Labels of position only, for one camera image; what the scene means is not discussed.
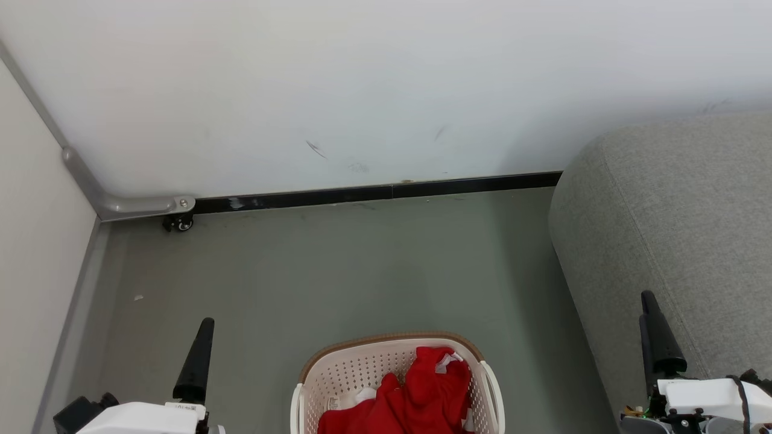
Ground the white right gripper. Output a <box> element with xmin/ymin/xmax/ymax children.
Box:
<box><xmin>620</xmin><ymin>291</ymin><xmax>772</xmax><ymax>434</ymax></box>

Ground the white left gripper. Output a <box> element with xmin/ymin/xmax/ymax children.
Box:
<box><xmin>77</xmin><ymin>318</ymin><xmax>215</xmax><ymax>434</ymax></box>

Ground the grey fabric sofa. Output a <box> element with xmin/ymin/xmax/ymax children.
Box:
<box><xmin>548</xmin><ymin>112</ymin><xmax>772</xmax><ymax>434</ymax></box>

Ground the red garment with white trim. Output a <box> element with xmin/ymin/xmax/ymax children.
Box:
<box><xmin>402</xmin><ymin>346</ymin><xmax>475</xmax><ymax>434</ymax></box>

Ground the black baseboard strip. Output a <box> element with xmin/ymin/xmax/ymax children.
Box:
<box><xmin>194</xmin><ymin>171</ymin><xmax>563</xmax><ymax>216</ymax></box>

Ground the grey metal partition frame foot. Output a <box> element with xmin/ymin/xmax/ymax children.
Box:
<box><xmin>0</xmin><ymin>41</ymin><xmax>196</xmax><ymax>221</ymax></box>

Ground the cream perforated laundry basket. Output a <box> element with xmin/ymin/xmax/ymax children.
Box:
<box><xmin>290</xmin><ymin>331</ymin><xmax>506</xmax><ymax>434</ymax></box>

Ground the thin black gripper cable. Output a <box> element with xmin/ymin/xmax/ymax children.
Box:
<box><xmin>726</xmin><ymin>374</ymin><xmax>752</xmax><ymax>434</ymax></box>

